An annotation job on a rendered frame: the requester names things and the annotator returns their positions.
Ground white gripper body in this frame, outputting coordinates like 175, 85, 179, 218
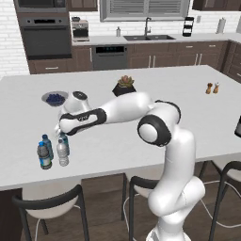
54, 123, 65, 139

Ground blue plastic water bottle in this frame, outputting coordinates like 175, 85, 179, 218
41, 134, 55, 160
60, 133, 71, 156

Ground clear plastic water bottle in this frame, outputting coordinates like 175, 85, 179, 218
56, 138, 71, 168

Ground plastic bottle with dark label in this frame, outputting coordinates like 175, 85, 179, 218
37, 140, 53, 170

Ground grey bowl of blueberries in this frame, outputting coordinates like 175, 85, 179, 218
40, 90, 70, 108

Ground black chair with white seat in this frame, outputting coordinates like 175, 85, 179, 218
198, 153, 241, 241
120, 164, 168, 241
11, 179, 90, 241

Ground succulent plant in black pot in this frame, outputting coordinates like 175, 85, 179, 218
112, 74, 137, 98

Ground dark grey dishwasher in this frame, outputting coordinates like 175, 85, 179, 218
91, 44, 129, 72

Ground silver coffee machine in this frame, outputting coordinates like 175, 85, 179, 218
71, 16, 90, 43

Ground black microwave oven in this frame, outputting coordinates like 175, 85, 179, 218
13, 0, 69, 14

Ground dark kitchen sink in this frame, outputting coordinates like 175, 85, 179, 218
122, 34, 177, 42

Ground dark sink tap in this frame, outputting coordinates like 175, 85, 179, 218
143, 16, 153, 37

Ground brown base cupboards run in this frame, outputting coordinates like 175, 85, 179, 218
27, 40, 241, 85

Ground window with grey blinds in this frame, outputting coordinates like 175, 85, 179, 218
99, 0, 191, 23

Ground brown pepper shaker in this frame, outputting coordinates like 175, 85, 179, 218
205, 82, 214, 95

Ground white paper towel roll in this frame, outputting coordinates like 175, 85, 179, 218
216, 17, 227, 35

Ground black wall oven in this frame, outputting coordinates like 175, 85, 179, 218
16, 12, 73, 61

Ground brown wall cupboard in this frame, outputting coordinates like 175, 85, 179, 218
191, 0, 241, 12
67, 0, 99, 12

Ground black wire stand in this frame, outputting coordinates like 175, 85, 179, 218
182, 16, 195, 38

